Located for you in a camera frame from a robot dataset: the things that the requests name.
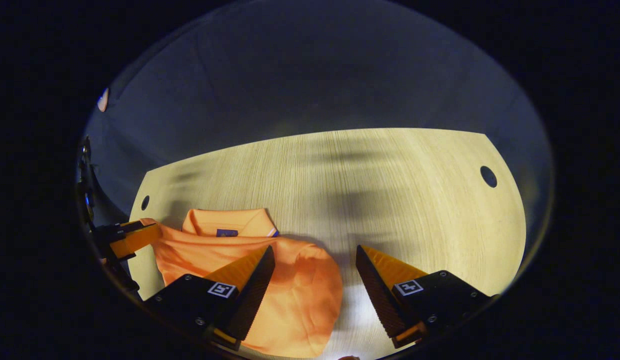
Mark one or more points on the black backdrop cloth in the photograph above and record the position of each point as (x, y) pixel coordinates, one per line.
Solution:
(315, 65)

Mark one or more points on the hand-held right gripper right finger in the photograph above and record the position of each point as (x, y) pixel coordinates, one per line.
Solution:
(382, 302)

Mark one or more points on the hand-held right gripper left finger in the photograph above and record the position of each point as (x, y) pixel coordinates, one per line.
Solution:
(250, 300)

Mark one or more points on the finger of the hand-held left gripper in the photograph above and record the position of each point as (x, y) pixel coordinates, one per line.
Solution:
(112, 231)
(135, 242)

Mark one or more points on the orange T-shirt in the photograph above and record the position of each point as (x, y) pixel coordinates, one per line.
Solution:
(300, 300)

